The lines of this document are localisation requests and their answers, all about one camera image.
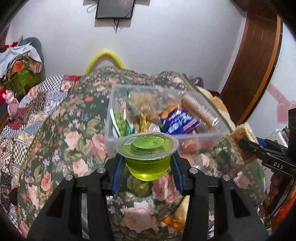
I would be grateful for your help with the brown wooden door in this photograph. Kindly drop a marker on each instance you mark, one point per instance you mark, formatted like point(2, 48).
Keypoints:
point(255, 61)

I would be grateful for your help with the floral green bed quilt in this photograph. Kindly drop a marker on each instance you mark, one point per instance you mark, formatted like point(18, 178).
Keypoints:
point(71, 142)

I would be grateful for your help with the checkered patchwork quilt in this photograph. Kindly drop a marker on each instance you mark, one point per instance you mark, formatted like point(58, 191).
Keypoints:
point(17, 135)

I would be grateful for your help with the round biscuit roll packet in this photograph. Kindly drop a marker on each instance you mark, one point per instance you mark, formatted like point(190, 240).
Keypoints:
point(199, 110)

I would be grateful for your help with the pink plush toy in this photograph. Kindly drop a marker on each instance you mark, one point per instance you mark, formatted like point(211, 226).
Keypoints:
point(12, 103)

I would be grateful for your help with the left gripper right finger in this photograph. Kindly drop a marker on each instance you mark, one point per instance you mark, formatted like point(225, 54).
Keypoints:
point(234, 216)

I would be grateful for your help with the yellow foam hoop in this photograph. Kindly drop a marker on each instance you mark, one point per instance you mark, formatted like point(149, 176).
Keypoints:
point(104, 55)

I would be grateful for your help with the wall mounted black monitor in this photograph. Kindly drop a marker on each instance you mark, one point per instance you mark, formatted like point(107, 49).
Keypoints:
point(115, 9)

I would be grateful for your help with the clear plastic storage box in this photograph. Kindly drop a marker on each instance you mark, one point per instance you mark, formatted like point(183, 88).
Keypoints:
point(198, 140)

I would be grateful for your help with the green jelly cup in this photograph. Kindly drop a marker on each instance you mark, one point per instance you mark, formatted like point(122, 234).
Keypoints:
point(147, 155)

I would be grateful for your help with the green pea snack packet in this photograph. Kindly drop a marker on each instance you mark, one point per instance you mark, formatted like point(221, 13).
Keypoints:
point(122, 125)

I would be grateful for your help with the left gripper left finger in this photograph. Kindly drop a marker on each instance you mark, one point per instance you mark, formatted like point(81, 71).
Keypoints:
point(61, 218)

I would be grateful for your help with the bread bag green trim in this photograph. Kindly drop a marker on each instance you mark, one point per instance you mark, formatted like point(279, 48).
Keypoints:
point(150, 103)

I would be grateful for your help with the blue cookie snack bag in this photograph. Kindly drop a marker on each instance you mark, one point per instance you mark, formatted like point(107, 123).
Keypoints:
point(176, 120)

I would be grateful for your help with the brown cake clear packet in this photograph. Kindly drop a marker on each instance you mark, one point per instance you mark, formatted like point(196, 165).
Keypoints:
point(243, 138)

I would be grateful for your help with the pile of clothes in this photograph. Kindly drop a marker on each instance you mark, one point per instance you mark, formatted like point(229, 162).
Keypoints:
point(21, 65)

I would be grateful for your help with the yellow mixed nuts packet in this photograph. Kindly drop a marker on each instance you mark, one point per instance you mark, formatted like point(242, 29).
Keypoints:
point(147, 126)

